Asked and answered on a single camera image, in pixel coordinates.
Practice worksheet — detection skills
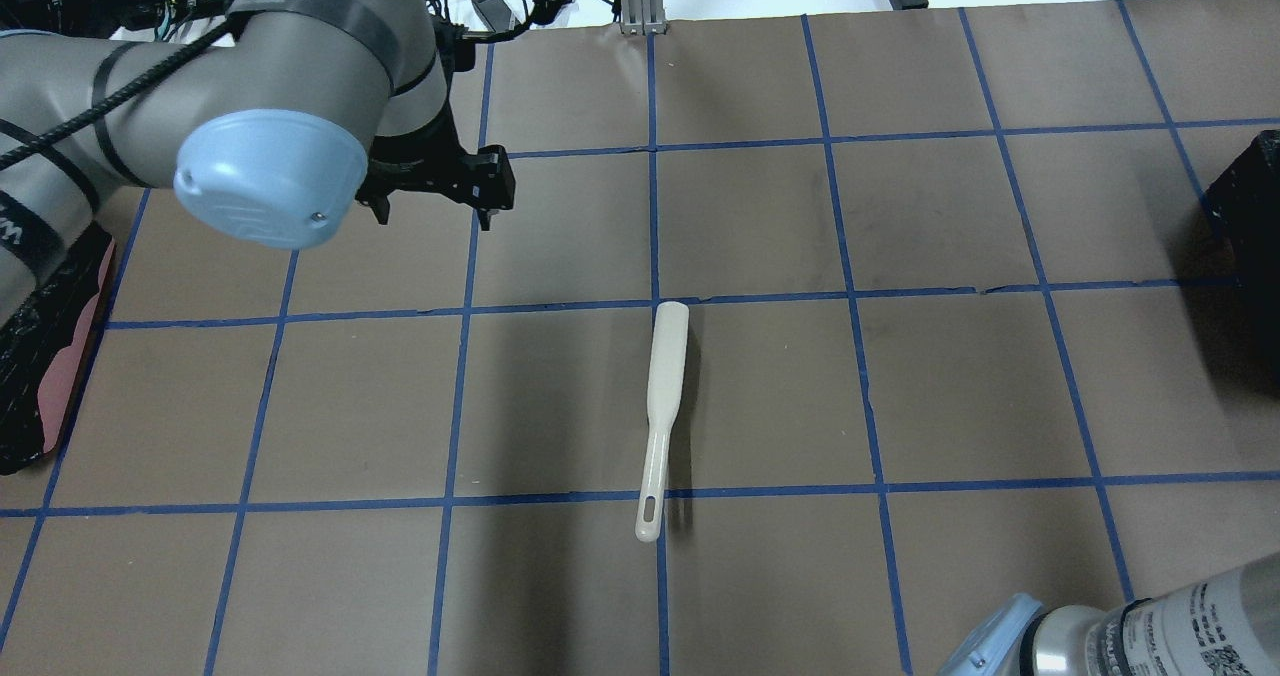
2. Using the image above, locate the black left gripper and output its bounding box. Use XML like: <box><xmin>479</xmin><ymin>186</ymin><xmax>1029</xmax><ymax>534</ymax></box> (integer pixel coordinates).
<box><xmin>355</xmin><ymin>106</ymin><xmax>516</xmax><ymax>230</ymax></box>

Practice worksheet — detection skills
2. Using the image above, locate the white hand brush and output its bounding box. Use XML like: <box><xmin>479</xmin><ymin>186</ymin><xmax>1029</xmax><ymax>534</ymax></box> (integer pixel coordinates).
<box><xmin>634</xmin><ymin>301</ymin><xmax>690</xmax><ymax>543</ymax></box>

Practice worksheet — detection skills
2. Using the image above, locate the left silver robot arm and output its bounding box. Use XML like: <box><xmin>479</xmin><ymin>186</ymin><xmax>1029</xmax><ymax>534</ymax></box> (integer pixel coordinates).
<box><xmin>1</xmin><ymin>0</ymin><xmax>516</xmax><ymax>318</ymax></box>

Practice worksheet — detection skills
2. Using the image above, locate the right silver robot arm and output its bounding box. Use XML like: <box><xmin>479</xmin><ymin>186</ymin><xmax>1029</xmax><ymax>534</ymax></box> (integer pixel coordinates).
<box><xmin>940</xmin><ymin>554</ymin><xmax>1279</xmax><ymax>675</ymax></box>

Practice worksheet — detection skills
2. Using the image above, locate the black lined trash bin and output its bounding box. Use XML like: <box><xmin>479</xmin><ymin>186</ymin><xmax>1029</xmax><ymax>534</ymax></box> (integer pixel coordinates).
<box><xmin>1</xmin><ymin>221</ymin><xmax>116</xmax><ymax>476</ymax></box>

